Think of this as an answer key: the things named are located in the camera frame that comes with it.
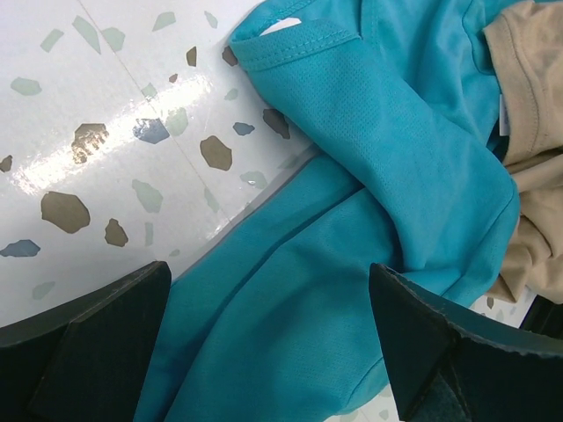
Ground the teal t shirt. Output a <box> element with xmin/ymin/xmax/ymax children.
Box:
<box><xmin>135</xmin><ymin>1</ymin><xmax>519</xmax><ymax>421</ymax></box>

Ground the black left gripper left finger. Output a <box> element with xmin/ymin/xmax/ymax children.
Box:
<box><xmin>1</xmin><ymin>261</ymin><xmax>172</xmax><ymax>421</ymax></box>

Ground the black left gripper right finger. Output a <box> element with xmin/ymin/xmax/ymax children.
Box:
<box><xmin>369</xmin><ymin>264</ymin><xmax>562</xmax><ymax>421</ymax></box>

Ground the beige t shirt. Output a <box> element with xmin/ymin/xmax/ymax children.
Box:
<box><xmin>485</xmin><ymin>1</ymin><xmax>562</xmax><ymax>304</ymax></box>

